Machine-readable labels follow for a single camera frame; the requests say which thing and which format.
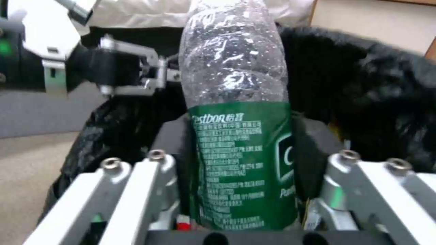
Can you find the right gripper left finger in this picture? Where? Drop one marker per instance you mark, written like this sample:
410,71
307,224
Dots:
136,188

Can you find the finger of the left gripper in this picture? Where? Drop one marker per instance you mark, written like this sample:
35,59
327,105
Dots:
155,81
131,48

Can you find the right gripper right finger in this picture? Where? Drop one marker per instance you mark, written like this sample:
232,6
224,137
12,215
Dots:
371,188

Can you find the clear bottle with green label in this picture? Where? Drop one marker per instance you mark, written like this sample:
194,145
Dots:
235,76

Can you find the black trash bag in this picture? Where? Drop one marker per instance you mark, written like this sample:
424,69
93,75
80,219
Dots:
340,76

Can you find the white crumpled sheet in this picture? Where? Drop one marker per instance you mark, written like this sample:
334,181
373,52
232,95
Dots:
136,12

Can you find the grey upholstered furniture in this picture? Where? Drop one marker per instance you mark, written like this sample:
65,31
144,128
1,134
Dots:
41,114

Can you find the pale wooden furniture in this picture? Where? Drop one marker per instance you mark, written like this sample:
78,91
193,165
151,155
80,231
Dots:
374,15

